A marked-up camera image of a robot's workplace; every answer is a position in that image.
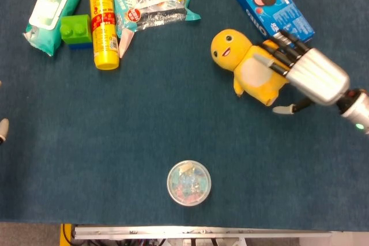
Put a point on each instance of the yellow bottle with green cap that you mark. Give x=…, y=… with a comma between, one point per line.
x=104, y=35

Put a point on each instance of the blue toy building block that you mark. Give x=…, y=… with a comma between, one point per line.
x=80, y=46

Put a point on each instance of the blue Oreo cookie box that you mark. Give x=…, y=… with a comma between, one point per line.
x=271, y=7

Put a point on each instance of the green toy building block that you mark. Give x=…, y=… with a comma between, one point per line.
x=76, y=29

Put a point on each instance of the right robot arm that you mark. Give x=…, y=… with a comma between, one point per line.
x=356, y=106

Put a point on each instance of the green wet wipes pack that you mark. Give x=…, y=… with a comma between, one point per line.
x=50, y=12

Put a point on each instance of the yellow plush toy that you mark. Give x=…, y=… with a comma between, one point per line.
x=253, y=73

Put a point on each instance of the aluminium frame rail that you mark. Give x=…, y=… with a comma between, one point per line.
x=201, y=232

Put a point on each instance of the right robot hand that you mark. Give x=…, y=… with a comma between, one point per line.
x=317, y=76

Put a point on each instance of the round clear container of clips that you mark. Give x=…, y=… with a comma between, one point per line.
x=188, y=182

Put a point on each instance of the yellow frame post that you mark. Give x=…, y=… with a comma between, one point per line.
x=65, y=234

